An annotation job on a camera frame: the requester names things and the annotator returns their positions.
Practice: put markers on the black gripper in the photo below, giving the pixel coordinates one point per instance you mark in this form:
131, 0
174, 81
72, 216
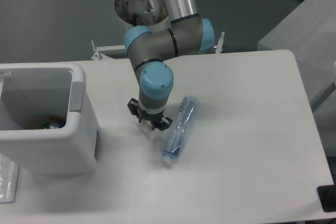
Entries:
157, 119

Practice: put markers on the white plastic wrapper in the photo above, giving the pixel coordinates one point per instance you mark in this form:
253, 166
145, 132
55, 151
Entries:
146, 129

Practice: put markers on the crushed clear plastic bottle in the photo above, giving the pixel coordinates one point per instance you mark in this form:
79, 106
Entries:
180, 130

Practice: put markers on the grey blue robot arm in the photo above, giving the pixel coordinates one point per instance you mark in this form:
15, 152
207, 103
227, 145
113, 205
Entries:
148, 51

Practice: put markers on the trash inside bin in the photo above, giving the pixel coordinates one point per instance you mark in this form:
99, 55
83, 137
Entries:
54, 122

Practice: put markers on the white trash can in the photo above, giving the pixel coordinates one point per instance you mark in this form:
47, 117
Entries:
30, 94

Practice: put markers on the white far right clamp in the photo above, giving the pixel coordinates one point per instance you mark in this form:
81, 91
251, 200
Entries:
219, 48

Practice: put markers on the white covered side table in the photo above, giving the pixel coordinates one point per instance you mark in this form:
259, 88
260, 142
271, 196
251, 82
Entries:
309, 33

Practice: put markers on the black device at table edge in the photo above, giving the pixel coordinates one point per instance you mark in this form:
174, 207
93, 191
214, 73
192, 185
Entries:
326, 195

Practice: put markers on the white left base bracket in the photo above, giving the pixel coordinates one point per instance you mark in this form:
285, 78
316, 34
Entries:
114, 52

